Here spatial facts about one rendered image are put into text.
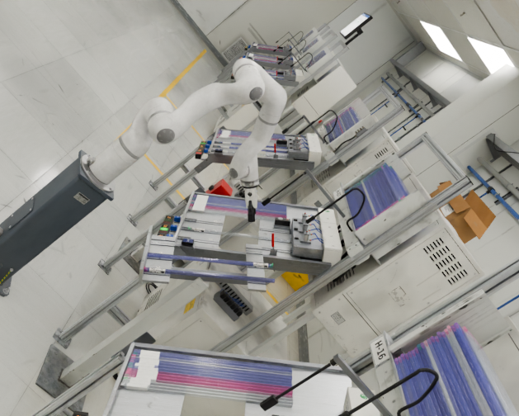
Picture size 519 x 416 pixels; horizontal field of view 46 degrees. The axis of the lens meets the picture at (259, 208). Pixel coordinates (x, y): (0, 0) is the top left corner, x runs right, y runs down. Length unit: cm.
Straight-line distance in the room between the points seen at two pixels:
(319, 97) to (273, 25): 418
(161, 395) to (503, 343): 102
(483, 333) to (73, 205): 165
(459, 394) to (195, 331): 155
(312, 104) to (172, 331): 478
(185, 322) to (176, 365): 93
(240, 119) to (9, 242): 489
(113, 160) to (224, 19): 889
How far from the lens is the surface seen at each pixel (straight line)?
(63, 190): 258
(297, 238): 276
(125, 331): 266
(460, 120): 595
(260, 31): 1126
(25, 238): 275
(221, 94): 243
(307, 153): 406
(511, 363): 191
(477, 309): 189
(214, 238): 281
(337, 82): 724
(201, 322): 286
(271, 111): 254
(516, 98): 607
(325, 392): 195
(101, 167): 255
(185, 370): 194
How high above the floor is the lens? 178
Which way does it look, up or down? 14 degrees down
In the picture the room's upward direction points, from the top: 53 degrees clockwise
